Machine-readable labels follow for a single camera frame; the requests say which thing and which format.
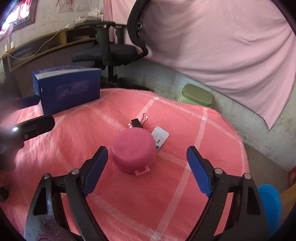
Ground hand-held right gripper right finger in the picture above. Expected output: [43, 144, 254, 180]
[186, 146, 270, 241]

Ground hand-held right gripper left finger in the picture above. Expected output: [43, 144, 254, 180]
[24, 146, 109, 241]

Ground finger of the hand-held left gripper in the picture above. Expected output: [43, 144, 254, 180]
[0, 95, 40, 109]
[11, 115, 55, 139]

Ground pink plastic bowl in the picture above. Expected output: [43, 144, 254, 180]
[109, 128, 156, 177]

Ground blue plastic bucket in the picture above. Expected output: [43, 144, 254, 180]
[257, 184, 283, 237]

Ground dark blue cardboard box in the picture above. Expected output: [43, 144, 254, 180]
[32, 65, 102, 115]

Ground white blue card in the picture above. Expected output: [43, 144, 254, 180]
[151, 126, 170, 151]

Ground wooden desk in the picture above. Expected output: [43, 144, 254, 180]
[0, 25, 104, 98]

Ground black binder clip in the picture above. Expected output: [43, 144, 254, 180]
[128, 113, 148, 128]

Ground green plastic stool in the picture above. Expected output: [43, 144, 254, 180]
[178, 83, 213, 108]

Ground red window curtain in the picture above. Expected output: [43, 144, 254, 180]
[0, 0, 38, 30]

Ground black office chair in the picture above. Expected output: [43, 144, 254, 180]
[71, 0, 152, 88]

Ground pile of books and papers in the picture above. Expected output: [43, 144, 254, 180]
[74, 8, 104, 25]

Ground white cable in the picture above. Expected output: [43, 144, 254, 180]
[2, 23, 70, 58]

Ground white wall charts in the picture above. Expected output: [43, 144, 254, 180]
[58, 0, 90, 13]

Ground pink wall cloth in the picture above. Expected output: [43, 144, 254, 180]
[103, 0, 296, 130]

